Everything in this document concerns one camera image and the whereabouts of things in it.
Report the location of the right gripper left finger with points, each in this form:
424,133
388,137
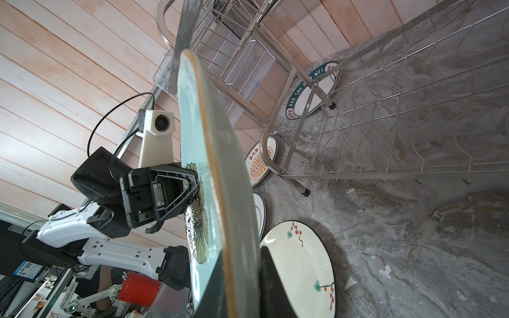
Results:
214,303

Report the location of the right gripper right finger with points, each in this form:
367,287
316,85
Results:
274,302

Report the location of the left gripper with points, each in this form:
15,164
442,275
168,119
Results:
156,194

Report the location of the mint green flower plate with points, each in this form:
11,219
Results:
209,141

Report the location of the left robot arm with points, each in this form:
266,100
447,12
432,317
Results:
121,199

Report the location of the steel two-tier dish rack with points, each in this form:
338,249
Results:
428,100

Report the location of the cream floral plate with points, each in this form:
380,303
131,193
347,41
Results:
304,267

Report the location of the red cup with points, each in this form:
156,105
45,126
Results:
139,289

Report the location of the left orange sunburst plate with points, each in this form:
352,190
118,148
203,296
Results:
257,169

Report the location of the white plate green outline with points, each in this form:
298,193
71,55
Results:
260,209

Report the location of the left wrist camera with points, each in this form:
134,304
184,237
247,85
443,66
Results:
157,128

